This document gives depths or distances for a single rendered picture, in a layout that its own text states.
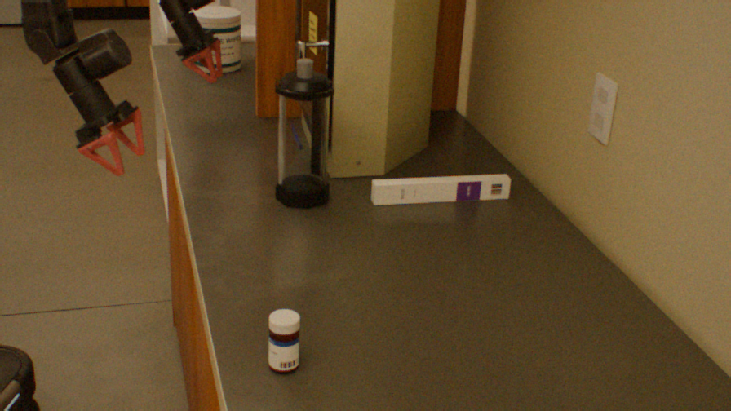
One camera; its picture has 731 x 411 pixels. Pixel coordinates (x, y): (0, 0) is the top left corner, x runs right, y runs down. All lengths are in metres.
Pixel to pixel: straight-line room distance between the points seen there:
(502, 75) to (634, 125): 0.56
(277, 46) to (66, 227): 1.89
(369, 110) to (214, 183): 0.33
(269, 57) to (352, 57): 0.40
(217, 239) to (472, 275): 0.44
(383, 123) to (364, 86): 0.09
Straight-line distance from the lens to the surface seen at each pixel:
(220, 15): 2.50
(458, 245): 1.65
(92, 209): 3.98
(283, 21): 2.14
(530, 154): 2.01
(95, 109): 1.65
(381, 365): 1.32
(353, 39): 1.79
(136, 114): 1.71
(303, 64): 1.68
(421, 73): 1.96
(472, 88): 2.30
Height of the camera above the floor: 1.69
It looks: 25 degrees down
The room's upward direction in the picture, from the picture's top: 3 degrees clockwise
